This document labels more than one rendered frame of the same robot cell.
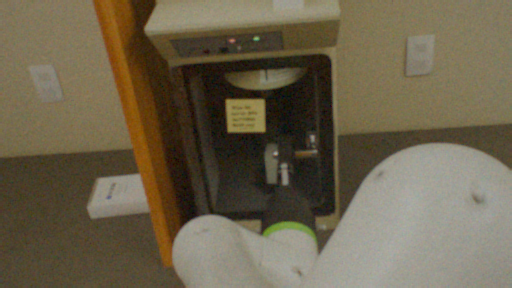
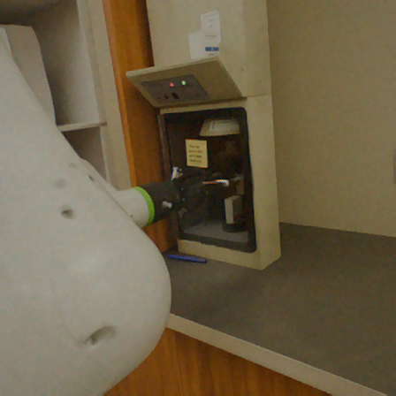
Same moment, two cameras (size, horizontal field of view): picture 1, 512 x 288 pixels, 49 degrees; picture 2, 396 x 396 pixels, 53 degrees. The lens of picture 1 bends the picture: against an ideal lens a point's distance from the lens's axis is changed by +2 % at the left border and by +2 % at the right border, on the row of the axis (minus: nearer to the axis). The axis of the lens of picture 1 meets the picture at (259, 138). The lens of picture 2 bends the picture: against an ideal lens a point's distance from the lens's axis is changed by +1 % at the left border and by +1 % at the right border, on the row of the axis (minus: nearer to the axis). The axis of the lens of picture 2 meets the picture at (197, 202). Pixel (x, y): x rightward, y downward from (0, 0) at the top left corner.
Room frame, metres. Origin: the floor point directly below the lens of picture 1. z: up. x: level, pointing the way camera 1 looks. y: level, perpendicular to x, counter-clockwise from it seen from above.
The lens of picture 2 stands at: (0.04, -0.65, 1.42)
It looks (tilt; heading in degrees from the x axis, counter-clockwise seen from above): 14 degrees down; 37
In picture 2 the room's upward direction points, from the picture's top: 6 degrees counter-clockwise
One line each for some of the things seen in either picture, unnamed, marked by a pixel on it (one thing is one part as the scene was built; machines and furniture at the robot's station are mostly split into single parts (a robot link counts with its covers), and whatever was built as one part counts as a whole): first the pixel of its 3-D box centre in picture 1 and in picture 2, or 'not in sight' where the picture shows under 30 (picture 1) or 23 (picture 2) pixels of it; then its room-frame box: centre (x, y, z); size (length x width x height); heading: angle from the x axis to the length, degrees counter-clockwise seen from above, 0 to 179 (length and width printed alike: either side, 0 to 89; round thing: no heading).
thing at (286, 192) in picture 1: (286, 201); (171, 195); (0.76, -0.04, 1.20); 0.09 x 0.07 x 0.08; 175
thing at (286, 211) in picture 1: (290, 230); (150, 203); (0.68, -0.03, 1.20); 0.12 x 0.06 x 0.09; 85
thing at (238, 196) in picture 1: (260, 146); (206, 180); (0.96, 0.00, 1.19); 0.30 x 0.01 x 0.40; 85
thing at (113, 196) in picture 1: (124, 194); not in sight; (1.15, 0.37, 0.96); 0.16 x 0.12 x 0.04; 89
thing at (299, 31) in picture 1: (246, 35); (184, 84); (0.91, 0.00, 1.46); 0.32 x 0.11 x 0.10; 85
